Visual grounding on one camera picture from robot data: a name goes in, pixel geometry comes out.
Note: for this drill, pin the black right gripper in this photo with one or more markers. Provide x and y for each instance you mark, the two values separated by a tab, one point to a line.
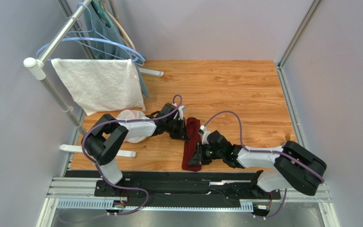
202	153

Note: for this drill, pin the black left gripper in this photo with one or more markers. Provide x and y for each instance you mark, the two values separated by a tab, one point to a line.
182	133

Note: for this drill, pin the dark red cloth napkin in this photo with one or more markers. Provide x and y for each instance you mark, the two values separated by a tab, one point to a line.
192	127

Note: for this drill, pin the wooden handled fork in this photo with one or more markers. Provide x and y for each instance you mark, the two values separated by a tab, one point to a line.
288	135

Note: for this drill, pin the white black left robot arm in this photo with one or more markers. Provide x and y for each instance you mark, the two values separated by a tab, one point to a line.
103	142

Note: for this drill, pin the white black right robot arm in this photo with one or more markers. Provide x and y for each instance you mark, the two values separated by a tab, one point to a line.
282	167

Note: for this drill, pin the white mesh laundry bag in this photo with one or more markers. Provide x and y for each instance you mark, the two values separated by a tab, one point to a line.
131	115

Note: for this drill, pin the white towel on rack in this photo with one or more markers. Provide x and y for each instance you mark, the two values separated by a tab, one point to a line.
101	85

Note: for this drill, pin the teal garment on hanger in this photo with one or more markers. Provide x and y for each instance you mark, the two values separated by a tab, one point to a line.
100	26

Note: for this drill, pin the beige wooden hanger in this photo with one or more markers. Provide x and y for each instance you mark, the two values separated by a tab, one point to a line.
111	10

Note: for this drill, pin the metal clothes drying rack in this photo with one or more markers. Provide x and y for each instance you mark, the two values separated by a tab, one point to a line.
75	30

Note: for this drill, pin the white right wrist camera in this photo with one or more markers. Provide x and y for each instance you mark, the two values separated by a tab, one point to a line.
204	133

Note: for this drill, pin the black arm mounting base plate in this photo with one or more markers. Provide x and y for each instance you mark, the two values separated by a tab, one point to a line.
182	189

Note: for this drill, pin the aluminium frame rail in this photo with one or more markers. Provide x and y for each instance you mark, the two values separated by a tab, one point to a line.
70	200

